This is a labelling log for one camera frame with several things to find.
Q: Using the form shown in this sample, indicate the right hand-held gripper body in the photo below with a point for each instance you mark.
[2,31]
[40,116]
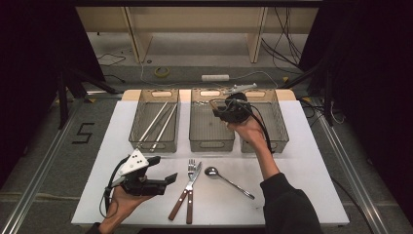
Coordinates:
[237,110]

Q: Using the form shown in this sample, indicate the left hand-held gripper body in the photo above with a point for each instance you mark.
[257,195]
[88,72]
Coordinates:
[135,162]

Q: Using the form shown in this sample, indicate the smoky transparent plastic bin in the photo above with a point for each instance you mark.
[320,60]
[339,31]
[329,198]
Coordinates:
[276,130]
[207,133]
[156,144]

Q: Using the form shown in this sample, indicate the metal chopstick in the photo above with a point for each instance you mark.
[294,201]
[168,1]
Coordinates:
[157,123]
[161,123]

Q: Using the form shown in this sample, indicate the steel spoon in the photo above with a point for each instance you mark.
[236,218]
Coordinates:
[211,172]

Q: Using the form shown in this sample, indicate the person's right hand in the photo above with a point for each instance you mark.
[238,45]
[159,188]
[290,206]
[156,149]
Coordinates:
[250,133]

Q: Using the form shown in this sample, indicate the person's left hand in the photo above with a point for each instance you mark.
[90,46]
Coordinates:
[120,206]

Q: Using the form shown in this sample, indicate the white power strip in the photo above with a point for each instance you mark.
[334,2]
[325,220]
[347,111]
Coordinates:
[215,78]

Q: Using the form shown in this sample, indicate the white table cover sheet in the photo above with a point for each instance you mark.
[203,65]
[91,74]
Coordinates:
[211,214]

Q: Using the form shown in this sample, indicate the yellow tape roll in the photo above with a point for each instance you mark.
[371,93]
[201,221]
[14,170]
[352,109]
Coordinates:
[162,72]

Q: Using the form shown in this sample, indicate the black metal stand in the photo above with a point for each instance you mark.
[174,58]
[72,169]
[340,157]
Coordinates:
[328,97]
[63,97]

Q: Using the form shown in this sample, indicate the light wooden shelf unit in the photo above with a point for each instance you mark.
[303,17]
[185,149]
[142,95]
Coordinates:
[195,19]

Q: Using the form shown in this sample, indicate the black curtain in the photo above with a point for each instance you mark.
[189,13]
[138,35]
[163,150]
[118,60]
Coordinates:
[373,81]
[29,65]

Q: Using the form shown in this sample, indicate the aluminium floor rail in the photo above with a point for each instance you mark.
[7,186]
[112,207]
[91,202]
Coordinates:
[39,169]
[350,169]

